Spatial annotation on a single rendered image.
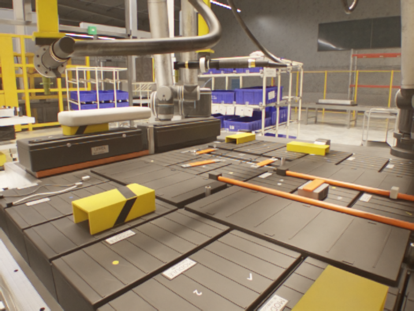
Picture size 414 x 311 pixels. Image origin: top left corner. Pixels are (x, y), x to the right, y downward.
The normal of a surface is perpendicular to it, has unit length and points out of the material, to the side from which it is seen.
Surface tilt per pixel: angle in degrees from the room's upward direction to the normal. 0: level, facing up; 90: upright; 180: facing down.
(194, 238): 0
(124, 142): 90
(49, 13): 90
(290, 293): 0
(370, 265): 0
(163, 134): 90
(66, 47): 90
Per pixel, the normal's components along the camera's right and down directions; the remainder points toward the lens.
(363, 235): 0.00, -0.97
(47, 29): 0.56, 0.18
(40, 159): 0.75, 0.15
